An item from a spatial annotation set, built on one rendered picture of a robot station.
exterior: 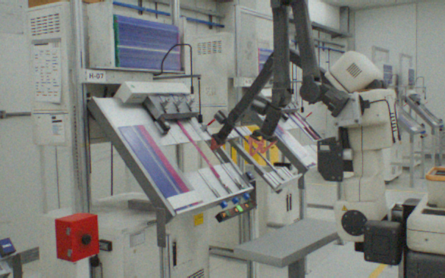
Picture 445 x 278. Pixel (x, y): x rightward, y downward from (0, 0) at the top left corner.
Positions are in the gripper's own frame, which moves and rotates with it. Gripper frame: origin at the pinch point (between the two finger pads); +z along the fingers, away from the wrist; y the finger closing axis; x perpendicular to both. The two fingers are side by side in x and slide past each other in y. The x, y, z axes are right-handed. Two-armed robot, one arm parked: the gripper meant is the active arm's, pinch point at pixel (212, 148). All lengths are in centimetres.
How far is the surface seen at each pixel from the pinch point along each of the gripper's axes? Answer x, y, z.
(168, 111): -24.2, 20.9, -7.7
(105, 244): 12, 64, 41
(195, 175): 13.0, 27.5, 1.4
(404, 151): 26, -582, 87
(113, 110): -32, 51, -4
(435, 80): -41, -750, -6
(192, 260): 35, 9, 54
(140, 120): -25.0, 38.3, -2.4
